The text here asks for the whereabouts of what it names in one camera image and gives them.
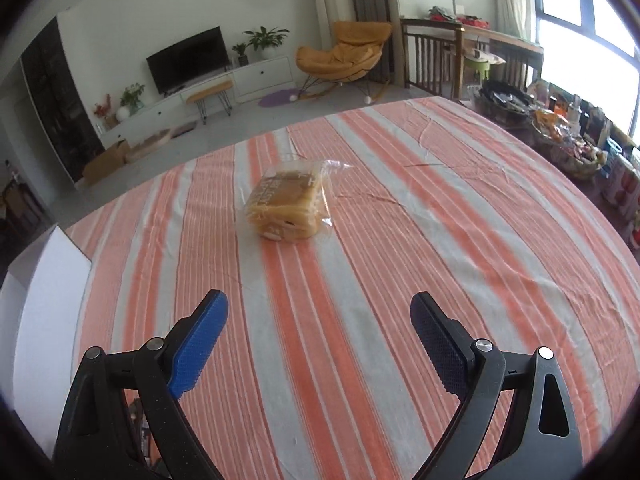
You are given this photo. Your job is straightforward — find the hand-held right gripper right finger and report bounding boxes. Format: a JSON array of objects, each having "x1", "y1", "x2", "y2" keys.
[{"x1": 410, "y1": 290, "x2": 584, "y2": 480}]

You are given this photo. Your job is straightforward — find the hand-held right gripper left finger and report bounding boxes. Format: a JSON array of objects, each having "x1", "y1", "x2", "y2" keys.
[{"x1": 52, "y1": 289, "x2": 230, "y2": 480}]

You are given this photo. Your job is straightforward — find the white cardboard box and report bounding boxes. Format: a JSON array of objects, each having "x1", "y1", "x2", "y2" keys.
[{"x1": 0, "y1": 224, "x2": 94, "y2": 462}]

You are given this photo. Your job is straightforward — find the bagged toast bread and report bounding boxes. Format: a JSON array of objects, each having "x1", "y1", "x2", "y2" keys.
[{"x1": 243, "y1": 159, "x2": 351, "y2": 242}]

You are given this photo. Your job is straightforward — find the wicker basket of snacks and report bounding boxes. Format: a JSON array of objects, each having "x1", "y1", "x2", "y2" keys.
[{"x1": 529, "y1": 109, "x2": 609, "y2": 179}]

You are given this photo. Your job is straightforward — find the orange striped tablecloth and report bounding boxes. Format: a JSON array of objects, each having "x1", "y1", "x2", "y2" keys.
[{"x1": 64, "y1": 95, "x2": 640, "y2": 480}]

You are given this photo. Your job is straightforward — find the brown cardboard box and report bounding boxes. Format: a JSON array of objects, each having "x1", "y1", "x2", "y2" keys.
[{"x1": 82, "y1": 139, "x2": 130, "y2": 187}]

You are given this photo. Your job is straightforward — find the red and white can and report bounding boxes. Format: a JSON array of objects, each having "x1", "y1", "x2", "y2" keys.
[{"x1": 602, "y1": 150, "x2": 637, "y2": 213}]

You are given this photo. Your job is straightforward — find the black basket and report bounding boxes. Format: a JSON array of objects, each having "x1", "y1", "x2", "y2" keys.
[{"x1": 477, "y1": 79, "x2": 534, "y2": 122}]

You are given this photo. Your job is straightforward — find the red flower arrangement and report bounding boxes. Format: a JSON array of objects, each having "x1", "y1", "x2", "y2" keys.
[{"x1": 93, "y1": 93, "x2": 115, "y2": 126}]

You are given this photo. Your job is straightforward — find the wooden-top stool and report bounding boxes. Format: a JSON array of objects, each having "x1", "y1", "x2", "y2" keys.
[{"x1": 186, "y1": 79, "x2": 235, "y2": 125}]

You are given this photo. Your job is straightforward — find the leafy green plant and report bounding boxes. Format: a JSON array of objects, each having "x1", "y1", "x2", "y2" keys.
[{"x1": 119, "y1": 83, "x2": 146, "y2": 116}]

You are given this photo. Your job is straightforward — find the purple floor mat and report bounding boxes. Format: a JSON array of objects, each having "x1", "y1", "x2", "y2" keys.
[{"x1": 257, "y1": 88, "x2": 300, "y2": 108}]

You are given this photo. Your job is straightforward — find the white TV cabinet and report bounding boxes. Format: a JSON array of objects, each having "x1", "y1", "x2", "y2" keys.
[{"x1": 97, "y1": 54, "x2": 296, "y2": 142}]

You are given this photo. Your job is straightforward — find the dark display cabinet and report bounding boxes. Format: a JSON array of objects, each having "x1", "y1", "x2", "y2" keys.
[{"x1": 20, "y1": 14, "x2": 107, "y2": 184}]

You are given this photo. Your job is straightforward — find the black television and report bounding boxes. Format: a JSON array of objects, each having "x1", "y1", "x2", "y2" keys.
[{"x1": 146, "y1": 26, "x2": 229, "y2": 96}]

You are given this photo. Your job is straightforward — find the wooden slatted chair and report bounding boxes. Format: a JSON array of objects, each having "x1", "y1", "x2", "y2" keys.
[{"x1": 401, "y1": 18, "x2": 464, "y2": 97}]

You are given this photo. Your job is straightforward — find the yellow rocking chair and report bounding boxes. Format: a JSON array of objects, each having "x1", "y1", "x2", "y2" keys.
[{"x1": 294, "y1": 20, "x2": 394, "y2": 99}]

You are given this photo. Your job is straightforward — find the large potted plant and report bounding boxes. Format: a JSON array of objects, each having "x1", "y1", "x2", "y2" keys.
[{"x1": 244, "y1": 26, "x2": 290, "y2": 59}]

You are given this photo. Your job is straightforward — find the grey curtain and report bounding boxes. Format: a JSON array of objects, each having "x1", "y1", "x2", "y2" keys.
[{"x1": 347, "y1": 0, "x2": 402, "y2": 87}]

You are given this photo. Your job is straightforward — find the dark-framed window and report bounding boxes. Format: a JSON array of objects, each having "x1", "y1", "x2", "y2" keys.
[{"x1": 529, "y1": 0, "x2": 640, "y2": 138}]

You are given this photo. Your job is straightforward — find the white standing air conditioner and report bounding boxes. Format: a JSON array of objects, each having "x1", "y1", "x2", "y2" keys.
[{"x1": 308, "y1": 0, "x2": 351, "y2": 77}]

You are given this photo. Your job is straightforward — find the white curtain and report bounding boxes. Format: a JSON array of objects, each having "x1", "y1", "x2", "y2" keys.
[{"x1": 492, "y1": 0, "x2": 532, "y2": 42}]

